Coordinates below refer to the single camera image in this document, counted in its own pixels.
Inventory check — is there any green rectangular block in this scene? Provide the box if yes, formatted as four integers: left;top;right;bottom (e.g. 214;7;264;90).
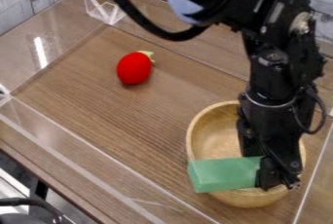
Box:
187;157;262;193

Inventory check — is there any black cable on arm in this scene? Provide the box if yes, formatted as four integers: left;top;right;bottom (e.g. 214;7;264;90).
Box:
92;0;214;43

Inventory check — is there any clear acrylic tray wall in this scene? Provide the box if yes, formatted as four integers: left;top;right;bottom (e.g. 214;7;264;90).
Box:
0;86;217;224

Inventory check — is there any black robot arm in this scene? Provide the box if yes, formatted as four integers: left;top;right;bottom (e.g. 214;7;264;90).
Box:
167;0;325;190

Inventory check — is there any red plush strawberry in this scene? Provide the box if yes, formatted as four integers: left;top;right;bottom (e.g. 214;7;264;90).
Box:
117;51;155;85

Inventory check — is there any clear acrylic corner bracket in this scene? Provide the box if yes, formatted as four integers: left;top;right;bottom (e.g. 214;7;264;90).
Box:
83;0;126;25

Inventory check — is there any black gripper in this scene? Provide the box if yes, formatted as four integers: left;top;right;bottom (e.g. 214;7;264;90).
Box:
237;93;318;191

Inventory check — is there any light wooden bowl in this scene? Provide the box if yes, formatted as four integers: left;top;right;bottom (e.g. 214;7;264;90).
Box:
185;99;309;209

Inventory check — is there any black cable under table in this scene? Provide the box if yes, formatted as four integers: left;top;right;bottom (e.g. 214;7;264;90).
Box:
0;196;67;224

